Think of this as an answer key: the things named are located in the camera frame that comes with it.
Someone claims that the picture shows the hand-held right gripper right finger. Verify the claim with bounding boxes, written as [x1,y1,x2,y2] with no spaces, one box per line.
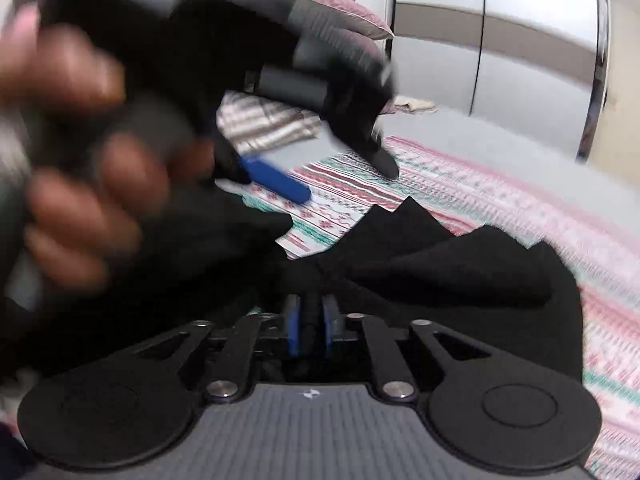
[321,294,494,405]

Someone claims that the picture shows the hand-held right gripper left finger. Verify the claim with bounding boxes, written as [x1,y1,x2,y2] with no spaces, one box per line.
[135,294,303,405]

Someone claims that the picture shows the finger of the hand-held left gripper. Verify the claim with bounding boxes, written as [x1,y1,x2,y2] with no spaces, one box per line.
[215,135,312,206]
[325,105,402,182]

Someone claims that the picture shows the black pants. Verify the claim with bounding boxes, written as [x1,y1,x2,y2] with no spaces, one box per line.
[0,185,585,396]

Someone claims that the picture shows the person's left hand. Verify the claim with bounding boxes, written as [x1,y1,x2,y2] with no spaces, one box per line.
[0,25,221,288]

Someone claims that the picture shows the brown striped cloth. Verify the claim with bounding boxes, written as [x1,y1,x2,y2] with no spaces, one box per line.
[216,90,322,157]

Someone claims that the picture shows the small beige cloth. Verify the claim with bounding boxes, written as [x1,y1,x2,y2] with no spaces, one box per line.
[394,99,439,114]

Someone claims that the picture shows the pink green patterned blanket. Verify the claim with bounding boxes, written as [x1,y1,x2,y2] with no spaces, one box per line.
[215,135,640,480]

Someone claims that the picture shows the pink patterned pillow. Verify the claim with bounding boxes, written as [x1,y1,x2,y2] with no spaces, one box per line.
[180,0,396,42]

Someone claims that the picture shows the white grey wardrobe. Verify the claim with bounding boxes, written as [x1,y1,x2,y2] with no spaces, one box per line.
[392,0,612,163]

